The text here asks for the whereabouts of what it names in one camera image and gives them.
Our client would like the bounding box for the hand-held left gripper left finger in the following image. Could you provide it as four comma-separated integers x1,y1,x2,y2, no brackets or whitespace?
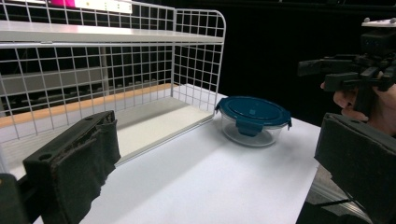
22,110,121,224

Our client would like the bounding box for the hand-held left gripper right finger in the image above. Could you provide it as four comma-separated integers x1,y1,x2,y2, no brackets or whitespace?
314,112,396,224

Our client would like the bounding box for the glass container with blue lid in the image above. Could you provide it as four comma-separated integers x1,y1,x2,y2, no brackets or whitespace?
215,95,293,147

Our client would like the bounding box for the white wire shelf rack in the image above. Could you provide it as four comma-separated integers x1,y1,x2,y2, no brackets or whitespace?
0,0,227,181

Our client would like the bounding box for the white table mat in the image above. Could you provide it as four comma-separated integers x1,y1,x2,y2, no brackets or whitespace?
34,90,321,224

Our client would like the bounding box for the metal floor rail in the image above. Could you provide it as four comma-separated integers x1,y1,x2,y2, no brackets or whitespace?
306,174,375,224

